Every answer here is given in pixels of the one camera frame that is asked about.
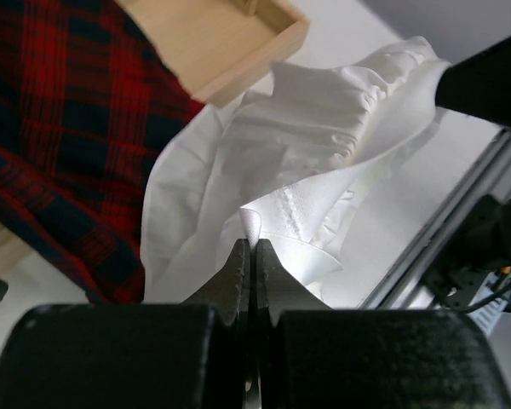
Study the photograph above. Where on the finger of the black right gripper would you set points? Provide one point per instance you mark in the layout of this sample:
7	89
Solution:
480	86

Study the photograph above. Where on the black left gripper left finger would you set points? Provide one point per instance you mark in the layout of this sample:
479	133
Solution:
186	355

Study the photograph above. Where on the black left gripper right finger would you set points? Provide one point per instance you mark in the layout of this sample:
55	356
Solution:
312	356

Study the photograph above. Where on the white pleated skirt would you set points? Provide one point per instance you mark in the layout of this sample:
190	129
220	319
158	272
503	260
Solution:
291	167

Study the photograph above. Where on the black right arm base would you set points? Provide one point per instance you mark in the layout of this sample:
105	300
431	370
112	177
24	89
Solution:
473	268

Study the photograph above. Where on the wooden clothes rack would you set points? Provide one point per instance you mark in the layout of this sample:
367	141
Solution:
216	49

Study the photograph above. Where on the red black plaid garment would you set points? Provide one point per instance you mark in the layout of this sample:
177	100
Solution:
86	107

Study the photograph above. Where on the aluminium mounting rail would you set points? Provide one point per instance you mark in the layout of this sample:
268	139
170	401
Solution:
490	174

